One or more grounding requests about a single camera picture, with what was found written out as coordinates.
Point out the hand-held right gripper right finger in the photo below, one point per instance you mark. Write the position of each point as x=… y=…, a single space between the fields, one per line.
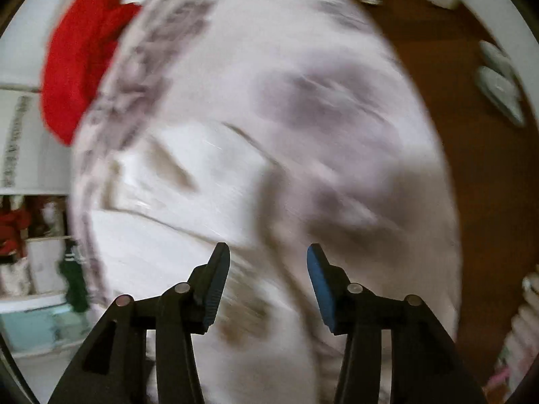
x=323 y=290

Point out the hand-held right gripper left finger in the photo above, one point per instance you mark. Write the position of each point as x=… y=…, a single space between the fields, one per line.
x=214 y=290

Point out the white garment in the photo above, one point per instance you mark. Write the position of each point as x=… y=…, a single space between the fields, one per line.
x=202 y=185

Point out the patterned bed blanket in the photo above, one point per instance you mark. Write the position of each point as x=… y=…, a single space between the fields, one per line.
x=294 y=134

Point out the white shelf unit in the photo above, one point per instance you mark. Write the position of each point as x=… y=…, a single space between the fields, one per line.
x=33 y=244

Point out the red cloth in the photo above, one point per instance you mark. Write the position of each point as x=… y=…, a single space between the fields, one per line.
x=80 y=59

